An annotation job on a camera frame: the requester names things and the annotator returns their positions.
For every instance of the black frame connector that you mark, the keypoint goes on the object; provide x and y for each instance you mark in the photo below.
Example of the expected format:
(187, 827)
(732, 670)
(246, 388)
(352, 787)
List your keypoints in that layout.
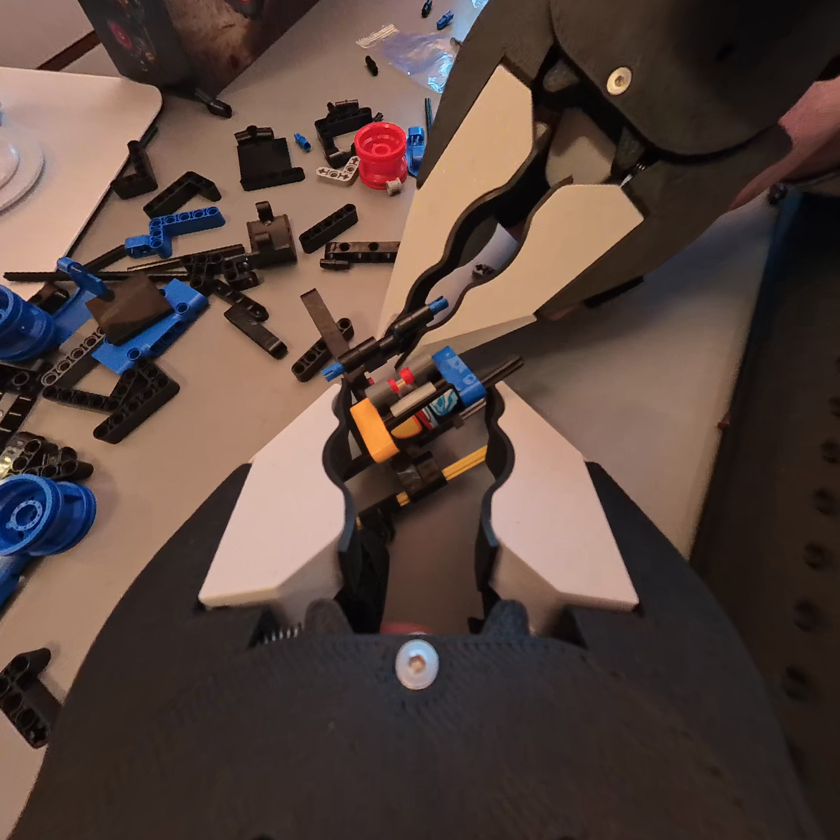
(328, 124)

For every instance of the person's right hand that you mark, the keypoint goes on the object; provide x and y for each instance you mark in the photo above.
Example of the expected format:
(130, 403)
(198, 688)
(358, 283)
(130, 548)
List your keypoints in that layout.
(814, 144)

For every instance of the black axle pin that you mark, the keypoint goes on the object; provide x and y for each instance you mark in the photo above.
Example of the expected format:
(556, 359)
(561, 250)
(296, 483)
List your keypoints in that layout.
(213, 103)

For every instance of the black flat liftarm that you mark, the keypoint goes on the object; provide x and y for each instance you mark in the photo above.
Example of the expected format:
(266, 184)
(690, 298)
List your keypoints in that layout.
(256, 331)

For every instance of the long blue curved panel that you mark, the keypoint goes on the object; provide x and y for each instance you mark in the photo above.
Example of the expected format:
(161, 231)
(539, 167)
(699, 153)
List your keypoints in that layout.
(10, 577)

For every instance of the blue connector piece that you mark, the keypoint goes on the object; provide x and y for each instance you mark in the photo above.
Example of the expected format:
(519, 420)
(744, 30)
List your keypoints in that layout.
(415, 148)

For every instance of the black flat strip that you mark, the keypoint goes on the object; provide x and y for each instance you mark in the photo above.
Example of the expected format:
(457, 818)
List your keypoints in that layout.
(325, 321)

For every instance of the dark printed toy box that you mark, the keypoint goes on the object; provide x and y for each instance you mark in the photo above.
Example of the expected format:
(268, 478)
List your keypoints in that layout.
(197, 39)

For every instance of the clear round stand disc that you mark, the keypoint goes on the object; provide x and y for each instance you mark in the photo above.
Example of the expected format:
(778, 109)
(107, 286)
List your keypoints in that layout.
(16, 164)

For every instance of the black beam with connectors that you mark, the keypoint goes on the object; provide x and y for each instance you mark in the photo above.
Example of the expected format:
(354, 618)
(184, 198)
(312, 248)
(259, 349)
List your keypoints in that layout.
(223, 279)

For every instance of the light grey L connector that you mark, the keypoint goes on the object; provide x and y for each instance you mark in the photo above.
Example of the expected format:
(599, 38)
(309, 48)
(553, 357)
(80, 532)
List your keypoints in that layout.
(328, 174)

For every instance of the short black beam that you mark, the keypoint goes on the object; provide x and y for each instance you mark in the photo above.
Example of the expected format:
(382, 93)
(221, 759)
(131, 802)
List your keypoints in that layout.
(328, 228)
(315, 361)

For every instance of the grey desk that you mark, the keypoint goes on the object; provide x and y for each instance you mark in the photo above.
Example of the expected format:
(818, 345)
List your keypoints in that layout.
(590, 407)

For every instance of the blue toy wheel rim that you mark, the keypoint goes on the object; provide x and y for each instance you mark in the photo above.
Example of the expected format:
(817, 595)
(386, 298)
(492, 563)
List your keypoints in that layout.
(23, 325)
(39, 515)

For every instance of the black perforated mat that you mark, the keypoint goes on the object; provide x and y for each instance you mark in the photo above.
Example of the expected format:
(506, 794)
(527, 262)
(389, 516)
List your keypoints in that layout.
(774, 525)

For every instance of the black panel piece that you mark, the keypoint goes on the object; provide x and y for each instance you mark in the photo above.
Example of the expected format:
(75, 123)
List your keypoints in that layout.
(269, 164)

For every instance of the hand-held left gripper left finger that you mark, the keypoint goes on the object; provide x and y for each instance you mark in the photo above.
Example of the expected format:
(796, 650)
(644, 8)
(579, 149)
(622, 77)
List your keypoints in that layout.
(275, 525)

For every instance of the black connector with blue pins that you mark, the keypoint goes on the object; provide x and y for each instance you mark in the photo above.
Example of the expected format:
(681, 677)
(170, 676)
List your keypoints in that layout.
(374, 351)

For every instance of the small black L beam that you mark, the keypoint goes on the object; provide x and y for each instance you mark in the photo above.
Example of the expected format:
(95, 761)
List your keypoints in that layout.
(26, 695)

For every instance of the small clear plastic bag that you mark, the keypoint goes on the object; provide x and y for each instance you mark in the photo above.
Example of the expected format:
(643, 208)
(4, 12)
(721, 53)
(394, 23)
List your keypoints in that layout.
(413, 52)

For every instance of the small blue brick panel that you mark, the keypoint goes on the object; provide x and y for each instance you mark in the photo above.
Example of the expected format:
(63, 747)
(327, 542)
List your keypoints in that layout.
(69, 325)

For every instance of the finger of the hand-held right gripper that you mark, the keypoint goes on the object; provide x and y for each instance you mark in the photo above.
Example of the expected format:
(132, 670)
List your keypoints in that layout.
(577, 249)
(459, 197)

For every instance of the long black axle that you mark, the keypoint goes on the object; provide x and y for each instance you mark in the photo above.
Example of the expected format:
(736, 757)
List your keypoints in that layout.
(39, 275)
(197, 257)

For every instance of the black plate with pins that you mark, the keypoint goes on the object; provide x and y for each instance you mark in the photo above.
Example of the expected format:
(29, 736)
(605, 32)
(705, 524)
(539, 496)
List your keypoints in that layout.
(361, 251)

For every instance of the blue axle connector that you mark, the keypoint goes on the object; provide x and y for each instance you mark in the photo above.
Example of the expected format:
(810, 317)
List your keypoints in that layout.
(82, 275)

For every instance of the black angular beam frame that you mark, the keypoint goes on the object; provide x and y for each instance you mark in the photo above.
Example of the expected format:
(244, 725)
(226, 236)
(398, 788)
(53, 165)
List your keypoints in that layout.
(131, 407)

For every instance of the red toy wheel rim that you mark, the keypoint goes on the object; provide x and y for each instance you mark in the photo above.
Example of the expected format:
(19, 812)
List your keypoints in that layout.
(377, 161)

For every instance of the black and orange brick assembly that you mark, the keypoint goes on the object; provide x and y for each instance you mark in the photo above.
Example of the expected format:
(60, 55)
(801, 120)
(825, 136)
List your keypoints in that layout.
(374, 426)

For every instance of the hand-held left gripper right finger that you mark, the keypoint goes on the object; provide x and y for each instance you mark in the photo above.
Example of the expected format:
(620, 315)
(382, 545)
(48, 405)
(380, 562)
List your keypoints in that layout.
(558, 525)

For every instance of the black block connector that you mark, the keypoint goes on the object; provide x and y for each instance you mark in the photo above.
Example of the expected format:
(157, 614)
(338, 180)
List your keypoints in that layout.
(272, 239)

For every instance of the blue panel with holes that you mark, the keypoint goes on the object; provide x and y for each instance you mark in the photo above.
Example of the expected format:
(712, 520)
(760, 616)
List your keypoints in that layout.
(184, 302)

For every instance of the blue L beam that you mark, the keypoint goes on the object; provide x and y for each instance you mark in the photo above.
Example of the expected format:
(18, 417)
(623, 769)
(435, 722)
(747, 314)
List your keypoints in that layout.
(190, 218)

